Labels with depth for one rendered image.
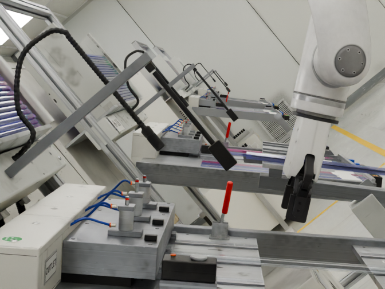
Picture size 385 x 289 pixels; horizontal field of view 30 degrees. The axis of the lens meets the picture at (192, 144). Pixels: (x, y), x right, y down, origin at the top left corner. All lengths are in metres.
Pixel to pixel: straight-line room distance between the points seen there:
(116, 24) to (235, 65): 1.52
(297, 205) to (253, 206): 4.65
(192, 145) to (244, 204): 3.34
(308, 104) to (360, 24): 0.15
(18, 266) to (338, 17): 0.55
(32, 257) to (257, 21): 7.97
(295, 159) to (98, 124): 1.08
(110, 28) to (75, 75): 6.63
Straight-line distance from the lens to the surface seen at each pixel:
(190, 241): 1.31
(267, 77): 8.76
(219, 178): 2.13
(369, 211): 1.68
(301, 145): 1.11
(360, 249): 1.37
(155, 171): 2.14
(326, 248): 1.39
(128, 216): 1.06
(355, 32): 1.05
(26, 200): 1.37
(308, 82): 1.12
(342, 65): 1.05
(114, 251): 1.02
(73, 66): 2.27
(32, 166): 1.25
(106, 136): 2.11
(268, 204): 5.72
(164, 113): 5.69
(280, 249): 1.38
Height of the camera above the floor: 1.25
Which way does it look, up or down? 3 degrees down
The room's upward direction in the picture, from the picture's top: 40 degrees counter-clockwise
